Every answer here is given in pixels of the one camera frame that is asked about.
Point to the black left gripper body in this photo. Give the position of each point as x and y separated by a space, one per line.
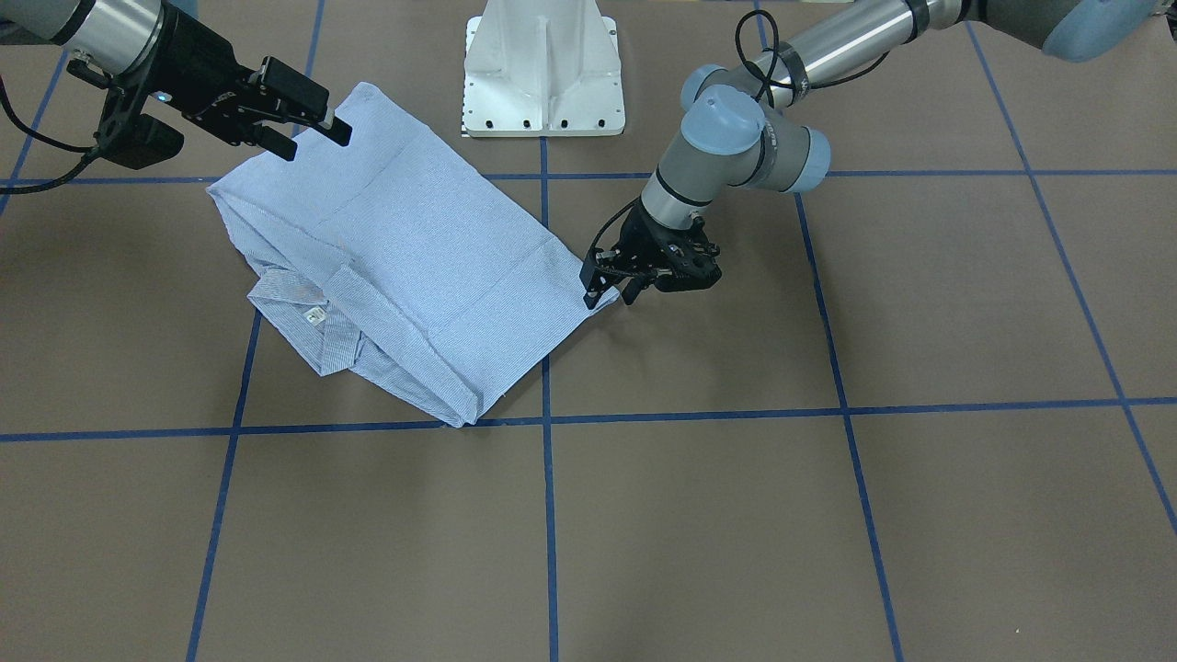
646 236

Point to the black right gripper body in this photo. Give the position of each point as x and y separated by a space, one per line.
188 72

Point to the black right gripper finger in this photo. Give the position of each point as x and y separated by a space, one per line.
274 142
335 129

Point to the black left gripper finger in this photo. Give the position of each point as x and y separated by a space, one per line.
632 289
595 295

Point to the blue striped button-up shirt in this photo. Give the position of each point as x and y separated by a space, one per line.
395 259

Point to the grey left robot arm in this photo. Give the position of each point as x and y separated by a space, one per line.
734 134

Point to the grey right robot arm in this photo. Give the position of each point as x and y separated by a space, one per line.
55 22

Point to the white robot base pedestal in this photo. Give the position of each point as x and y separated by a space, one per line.
542 69

